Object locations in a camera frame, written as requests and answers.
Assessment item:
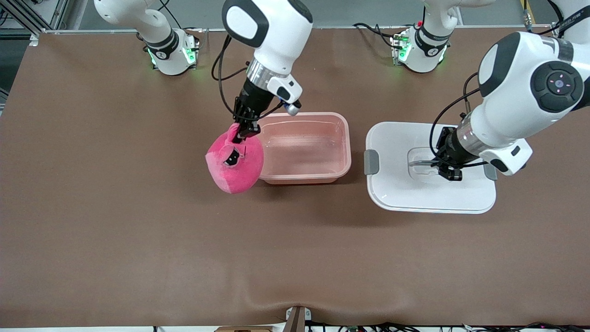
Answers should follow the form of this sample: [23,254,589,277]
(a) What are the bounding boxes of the pink plush toy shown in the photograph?
[205,122,265,194]

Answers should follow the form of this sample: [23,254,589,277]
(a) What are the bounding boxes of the white box lid grey clips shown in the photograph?
[364,121,498,214]

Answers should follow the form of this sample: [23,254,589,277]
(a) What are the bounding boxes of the pink plastic storage box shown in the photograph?
[256,112,352,185]

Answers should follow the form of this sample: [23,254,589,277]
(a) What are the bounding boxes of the brown table mat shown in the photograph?
[0,27,590,329]

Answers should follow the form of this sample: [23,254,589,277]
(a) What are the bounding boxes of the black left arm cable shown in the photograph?
[430,71,482,169]

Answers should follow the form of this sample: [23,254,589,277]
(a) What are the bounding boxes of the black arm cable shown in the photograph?
[211,35,286,121]
[430,71,482,169]

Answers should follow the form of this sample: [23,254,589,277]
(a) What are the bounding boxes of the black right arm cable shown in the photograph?
[211,35,286,121]

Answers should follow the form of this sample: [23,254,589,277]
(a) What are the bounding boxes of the black right base cable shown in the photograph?
[159,0,203,35]

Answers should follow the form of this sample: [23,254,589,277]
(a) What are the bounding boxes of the black base cable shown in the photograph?
[353,22,399,49]
[159,0,203,35]

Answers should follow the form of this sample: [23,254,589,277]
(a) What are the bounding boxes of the black left base cable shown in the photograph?
[353,22,399,49]

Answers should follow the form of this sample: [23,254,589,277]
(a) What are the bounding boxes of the brown camera mount post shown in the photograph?
[285,305,312,332]

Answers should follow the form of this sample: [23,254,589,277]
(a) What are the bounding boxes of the aluminium frame with diagonal struts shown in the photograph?
[0,0,70,35]

